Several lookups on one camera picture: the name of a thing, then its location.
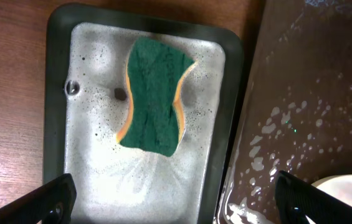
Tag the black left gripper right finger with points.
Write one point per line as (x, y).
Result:
(299, 202)

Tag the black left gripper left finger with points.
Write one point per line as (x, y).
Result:
(51, 203)

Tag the green yellow sponge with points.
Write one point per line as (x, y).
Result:
(154, 77)

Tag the brown serving tray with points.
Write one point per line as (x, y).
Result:
(297, 113)

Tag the black soapy water tray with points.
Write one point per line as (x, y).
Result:
(86, 52)

